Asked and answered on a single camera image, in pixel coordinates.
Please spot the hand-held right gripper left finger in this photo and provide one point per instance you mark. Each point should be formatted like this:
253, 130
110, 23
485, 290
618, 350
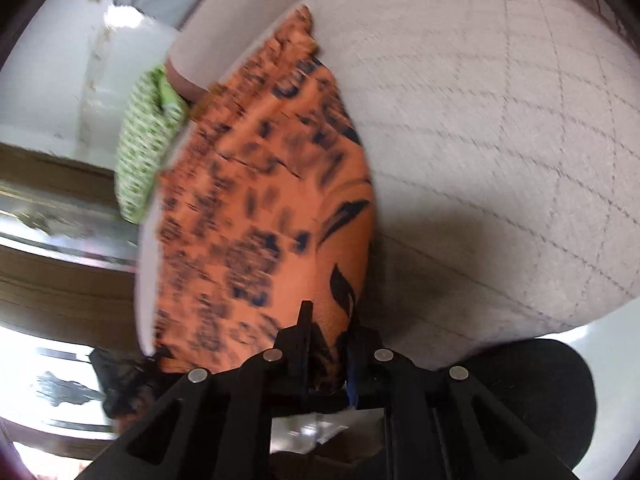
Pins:
301, 360

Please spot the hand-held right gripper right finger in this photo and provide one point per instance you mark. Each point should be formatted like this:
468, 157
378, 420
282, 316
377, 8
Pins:
353, 375

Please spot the orange black patterned garment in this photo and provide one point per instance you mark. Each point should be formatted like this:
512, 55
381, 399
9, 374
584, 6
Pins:
260, 220

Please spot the black round object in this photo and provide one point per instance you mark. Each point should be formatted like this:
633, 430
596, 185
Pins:
545, 400

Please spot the wooden glass cabinet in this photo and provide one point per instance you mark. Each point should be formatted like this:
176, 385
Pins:
60, 280

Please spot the green patterned pillow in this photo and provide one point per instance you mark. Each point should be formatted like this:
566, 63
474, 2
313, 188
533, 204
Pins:
145, 150

